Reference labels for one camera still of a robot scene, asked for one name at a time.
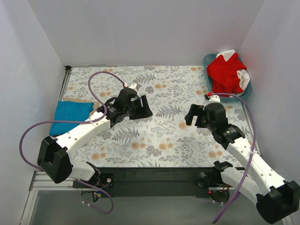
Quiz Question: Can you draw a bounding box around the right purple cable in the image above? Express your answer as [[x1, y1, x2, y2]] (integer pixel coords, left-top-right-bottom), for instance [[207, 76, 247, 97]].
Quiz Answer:
[[203, 92, 256, 225]]

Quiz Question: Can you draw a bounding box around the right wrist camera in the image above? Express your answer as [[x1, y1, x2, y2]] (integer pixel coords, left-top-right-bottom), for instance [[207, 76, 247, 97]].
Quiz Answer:
[[207, 95, 221, 105]]

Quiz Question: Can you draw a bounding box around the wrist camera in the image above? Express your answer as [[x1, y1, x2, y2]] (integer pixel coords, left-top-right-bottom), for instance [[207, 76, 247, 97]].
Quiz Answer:
[[207, 95, 221, 105], [128, 83, 141, 94]]

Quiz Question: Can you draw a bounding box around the white crumpled t-shirt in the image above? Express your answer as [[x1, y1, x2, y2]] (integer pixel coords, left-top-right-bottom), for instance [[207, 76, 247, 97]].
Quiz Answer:
[[216, 50, 250, 91]]

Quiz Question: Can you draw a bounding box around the aluminium frame rail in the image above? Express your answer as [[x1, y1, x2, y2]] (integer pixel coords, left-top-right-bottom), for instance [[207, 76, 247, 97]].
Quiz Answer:
[[20, 172, 83, 225]]

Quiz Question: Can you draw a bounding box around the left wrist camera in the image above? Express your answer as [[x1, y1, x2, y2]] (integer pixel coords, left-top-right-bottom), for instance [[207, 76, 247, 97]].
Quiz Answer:
[[128, 83, 141, 94]]

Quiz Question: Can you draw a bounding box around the folded tan t-shirt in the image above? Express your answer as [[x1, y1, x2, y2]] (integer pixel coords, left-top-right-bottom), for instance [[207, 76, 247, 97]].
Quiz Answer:
[[63, 97, 100, 115]]

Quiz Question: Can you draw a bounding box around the folded blue t-shirt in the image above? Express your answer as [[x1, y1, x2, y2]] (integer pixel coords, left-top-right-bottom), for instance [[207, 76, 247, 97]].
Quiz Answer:
[[49, 101, 94, 136]]

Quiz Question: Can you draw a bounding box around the teal plastic basket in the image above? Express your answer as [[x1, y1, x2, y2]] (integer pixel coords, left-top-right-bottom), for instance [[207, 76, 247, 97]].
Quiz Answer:
[[202, 53, 253, 104]]

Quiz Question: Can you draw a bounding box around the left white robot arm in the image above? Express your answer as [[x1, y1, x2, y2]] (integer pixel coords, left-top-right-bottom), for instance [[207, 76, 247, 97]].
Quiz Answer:
[[37, 87, 153, 183]]

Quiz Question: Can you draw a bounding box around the floral table mat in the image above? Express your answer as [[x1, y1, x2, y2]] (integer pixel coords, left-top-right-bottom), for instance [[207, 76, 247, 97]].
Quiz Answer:
[[44, 65, 261, 168]]

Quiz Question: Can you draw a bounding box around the red t-shirt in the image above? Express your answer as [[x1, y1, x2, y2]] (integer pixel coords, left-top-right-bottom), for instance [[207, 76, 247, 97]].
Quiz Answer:
[[207, 53, 247, 94]]

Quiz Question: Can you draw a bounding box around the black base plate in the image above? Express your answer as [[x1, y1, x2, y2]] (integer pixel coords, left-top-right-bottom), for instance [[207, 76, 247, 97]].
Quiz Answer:
[[88, 167, 229, 198]]

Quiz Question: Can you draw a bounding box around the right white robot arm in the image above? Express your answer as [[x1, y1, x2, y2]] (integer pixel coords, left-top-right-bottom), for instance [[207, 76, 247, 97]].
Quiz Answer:
[[185, 103, 300, 224]]

